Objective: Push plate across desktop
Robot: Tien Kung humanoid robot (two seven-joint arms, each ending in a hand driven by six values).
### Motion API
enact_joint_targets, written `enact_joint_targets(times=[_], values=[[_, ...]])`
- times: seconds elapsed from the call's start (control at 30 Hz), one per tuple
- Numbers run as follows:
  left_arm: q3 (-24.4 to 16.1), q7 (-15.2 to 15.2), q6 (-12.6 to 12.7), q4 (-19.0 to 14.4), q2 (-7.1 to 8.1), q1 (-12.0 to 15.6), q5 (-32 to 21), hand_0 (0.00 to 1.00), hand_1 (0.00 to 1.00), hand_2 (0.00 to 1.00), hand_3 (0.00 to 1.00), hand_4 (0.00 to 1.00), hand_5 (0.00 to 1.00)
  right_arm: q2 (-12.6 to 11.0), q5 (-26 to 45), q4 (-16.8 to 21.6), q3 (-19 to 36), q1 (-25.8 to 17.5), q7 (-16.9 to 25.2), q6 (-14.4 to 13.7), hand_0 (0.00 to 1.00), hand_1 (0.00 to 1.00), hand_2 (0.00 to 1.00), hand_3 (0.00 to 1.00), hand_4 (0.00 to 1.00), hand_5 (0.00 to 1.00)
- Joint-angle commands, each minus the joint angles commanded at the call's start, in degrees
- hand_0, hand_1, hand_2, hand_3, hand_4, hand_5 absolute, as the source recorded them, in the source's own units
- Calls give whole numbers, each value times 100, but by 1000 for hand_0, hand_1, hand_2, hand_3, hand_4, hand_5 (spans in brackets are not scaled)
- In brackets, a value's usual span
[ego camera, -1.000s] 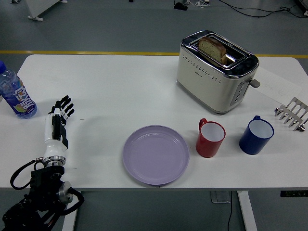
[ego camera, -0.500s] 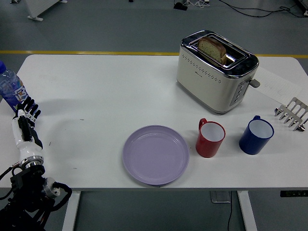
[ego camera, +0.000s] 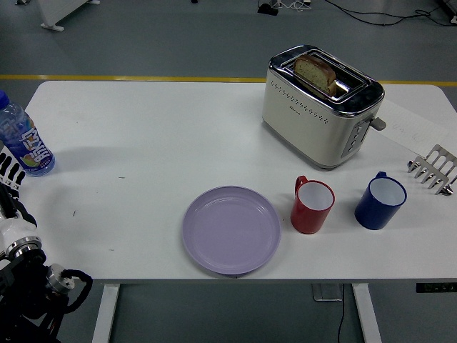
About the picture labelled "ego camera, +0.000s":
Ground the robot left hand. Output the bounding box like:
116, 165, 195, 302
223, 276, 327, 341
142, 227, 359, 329
0, 149, 39, 252

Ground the silver metal toast rack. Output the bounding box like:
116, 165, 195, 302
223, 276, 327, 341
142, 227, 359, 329
406, 144, 457, 197

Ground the cream and chrome toaster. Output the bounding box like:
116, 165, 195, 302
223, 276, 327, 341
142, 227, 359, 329
260, 44, 387, 171

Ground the purple round plate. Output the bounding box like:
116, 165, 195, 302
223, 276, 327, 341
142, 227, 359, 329
181, 185, 282, 276

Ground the black power cable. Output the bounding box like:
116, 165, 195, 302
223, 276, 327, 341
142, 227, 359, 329
336, 284, 346, 343

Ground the white paper sheet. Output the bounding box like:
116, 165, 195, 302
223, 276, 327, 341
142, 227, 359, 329
378, 98, 449, 156

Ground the white table leg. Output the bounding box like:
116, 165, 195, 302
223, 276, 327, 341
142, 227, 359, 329
351, 284, 383, 343
91, 284, 121, 343

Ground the blue mug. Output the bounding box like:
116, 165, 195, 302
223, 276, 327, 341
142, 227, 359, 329
353, 171, 408, 231

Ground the blue labelled drink bottle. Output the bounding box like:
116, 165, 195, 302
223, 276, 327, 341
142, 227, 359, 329
0, 89, 56, 179

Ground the brown bread slice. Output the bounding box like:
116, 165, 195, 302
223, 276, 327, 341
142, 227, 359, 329
293, 54, 337, 96

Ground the black floor cable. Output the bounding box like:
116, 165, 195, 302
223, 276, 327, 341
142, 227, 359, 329
323, 0, 457, 27

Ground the white furniture foot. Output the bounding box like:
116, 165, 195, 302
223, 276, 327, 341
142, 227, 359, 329
39, 0, 101, 31

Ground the red mug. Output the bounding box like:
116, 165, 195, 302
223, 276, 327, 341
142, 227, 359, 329
289, 174, 336, 235

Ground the black table control panel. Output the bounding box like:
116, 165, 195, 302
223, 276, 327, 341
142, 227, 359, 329
415, 282, 457, 294

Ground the grey floor socket box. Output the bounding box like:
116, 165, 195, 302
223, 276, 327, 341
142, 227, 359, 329
311, 284, 344, 302

